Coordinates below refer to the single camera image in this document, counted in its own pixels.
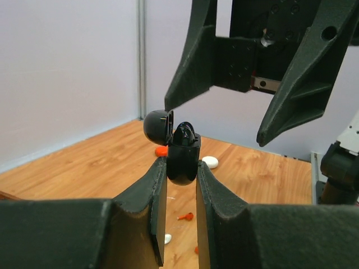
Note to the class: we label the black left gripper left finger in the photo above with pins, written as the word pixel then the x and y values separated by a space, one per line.
pixel 126 231

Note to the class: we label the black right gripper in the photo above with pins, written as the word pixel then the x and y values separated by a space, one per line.
pixel 265 38

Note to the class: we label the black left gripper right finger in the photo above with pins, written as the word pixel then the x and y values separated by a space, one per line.
pixel 232 233

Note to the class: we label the black earbud charging case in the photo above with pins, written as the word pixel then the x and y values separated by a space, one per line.
pixel 182 161

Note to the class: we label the black earbud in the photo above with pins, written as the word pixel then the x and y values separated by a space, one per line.
pixel 184 134

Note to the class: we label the white earbud charging case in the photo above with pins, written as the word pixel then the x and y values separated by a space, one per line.
pixel 211 161

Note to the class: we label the orange earbud charging case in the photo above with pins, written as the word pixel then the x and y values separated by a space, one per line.
pixel 161 151

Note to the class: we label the white earbud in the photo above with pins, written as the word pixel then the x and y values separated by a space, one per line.
pixel 167 239

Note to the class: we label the aluminium corner frame post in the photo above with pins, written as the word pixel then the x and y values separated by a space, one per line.
pixel 141 55

